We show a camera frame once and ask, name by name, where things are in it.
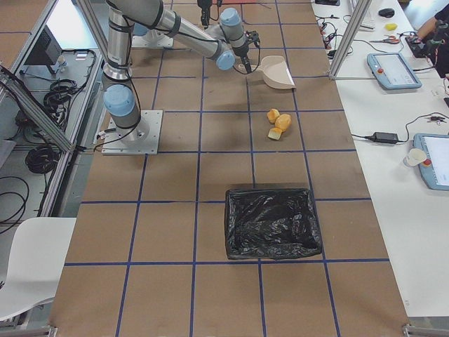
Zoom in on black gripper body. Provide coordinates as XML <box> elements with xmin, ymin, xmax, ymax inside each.
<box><xmin>197</xmin><ymin>0</ymin><xmax>221</xmax><ymax>21</ymax></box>
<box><xmin>234</xmin><ymin>45</ymin><xmax>250</xmax><ymax>67</ymax></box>

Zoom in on beige plastic dustpan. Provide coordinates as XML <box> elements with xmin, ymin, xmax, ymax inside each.
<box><xmin>250</xmin><ymin>55</ymin><xmax>295</xmax><ymax>89</ymax></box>

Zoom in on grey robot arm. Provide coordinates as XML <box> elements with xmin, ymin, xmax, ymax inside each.
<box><xmin>103</xmin><ymin>1</ymin><xmax>260</xmax><ymax>141</ymax></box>
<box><xmin>133</xmin><ymin>1</ymin><xmax>222</xmax><ymax>49</ymax></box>

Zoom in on black bag lined bin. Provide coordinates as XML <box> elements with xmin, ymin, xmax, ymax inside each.
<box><xmin>224</xmin><ymin>188</ymin><xmax>322</xmax><ymax>260</ymax></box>

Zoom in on bread piece near brush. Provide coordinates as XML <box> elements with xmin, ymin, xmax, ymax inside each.
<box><xmin>267</xmin><ymin>108</ymin><xmax>280</xmax><ymax>124</ymax></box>

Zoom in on round bread roll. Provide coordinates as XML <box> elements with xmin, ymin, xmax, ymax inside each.
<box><xmin>274</xmin><ymin>114</ymin><xmax>292</xmax><ymax>132</ymax></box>

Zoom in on bread piece far side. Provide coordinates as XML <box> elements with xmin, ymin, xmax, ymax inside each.
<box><xmin>268</xmin><ymin>127</ymin><xmax>283</xmax><ymax>140</ymax></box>

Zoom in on upper blue teach pendant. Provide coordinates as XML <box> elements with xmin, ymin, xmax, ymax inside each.
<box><xmin>366</xmin><ymin>53</ymin><xmax>422</xmax><ymax>91</ymax></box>

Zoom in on blue teach pendant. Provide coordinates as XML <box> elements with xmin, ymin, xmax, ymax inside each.
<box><xmin>366</xmin><ymin>53</ymin><xmax>422</xmax><ymax>91</ymax></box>
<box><xmin>413</xmin><ymin>133</ymin><xmax>448</xmax><ymax>191</ymax></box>

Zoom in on yellow sponge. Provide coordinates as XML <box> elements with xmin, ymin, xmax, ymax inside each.
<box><xmin>384</xmin><ymin>23</ymin><xmax>398</xmax><ymax>31</ymax></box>

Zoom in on black computer mouse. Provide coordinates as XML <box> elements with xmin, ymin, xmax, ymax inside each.
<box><xmin>377</xmin><ymin>8</ymin><xmax>395</xmax><ymax>18</ymax></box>

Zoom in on black power adapter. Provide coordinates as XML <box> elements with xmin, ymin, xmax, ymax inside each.
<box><xmin>372</xmin><ymin>132</ymin><xmax>399</xmax><ymax>144</ymax></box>

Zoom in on black control box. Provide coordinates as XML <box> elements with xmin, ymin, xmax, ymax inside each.
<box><xmin>25</xmin><ymin>25</ymin><xmax>62</xmax><ymax>74</ymax></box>

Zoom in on white paper cup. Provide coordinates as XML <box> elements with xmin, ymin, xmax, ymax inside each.
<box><xmin>403</xmin><ymin>147</ymin><xmax>427</xmax><ymax>167</ymax></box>

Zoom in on person in dark clothes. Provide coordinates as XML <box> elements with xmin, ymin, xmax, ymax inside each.
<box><xmin>417</xmin><ymin>4</ymin><xmax>448</xmax><ymax>78</ymax></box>

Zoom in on lower blue teach pendant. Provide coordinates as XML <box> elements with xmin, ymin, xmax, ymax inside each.
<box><xmin>413</xmin><ymin>133</ymin><xmax>448</xmax><ymax>191</ymax></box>

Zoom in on white chair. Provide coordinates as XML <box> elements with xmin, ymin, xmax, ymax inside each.
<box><xmin>1</xmin><ymin>217</ymin><xmax>76</xmax><ymax>321</ymax></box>

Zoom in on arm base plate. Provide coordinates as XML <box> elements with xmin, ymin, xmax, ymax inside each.
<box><xmin>101</xmin><ymin>110</ymin><xmax>163</xmax><ymax>155</ymax></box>
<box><xmin>131</xmin><ymin>30</ymin><xmax>174</xmax><ymax>49</ymax></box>

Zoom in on aluminium frame post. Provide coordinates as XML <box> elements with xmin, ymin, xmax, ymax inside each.
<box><xmin>328</xmin><ymin>0</ymin><xmax>371</xmax><ymax>80</ymax></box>

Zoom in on red handled scissors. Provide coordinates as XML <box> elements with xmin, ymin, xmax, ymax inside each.
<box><xmin>369</xmin><ymin>35</ymin><xmax>400</xmax><ymax>45</ymax></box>

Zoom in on aluminium side rail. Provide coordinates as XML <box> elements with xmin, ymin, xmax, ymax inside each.
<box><xmin>1</xmin><ymin>65</ymin><xmax>75</xmax><ymax>152</ymax></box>

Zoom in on black cable coil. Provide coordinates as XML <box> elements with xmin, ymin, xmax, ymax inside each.
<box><xmin>25</xmin><ymin>145</ymin><xmax>59</xmax><ymax>176</ymax></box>

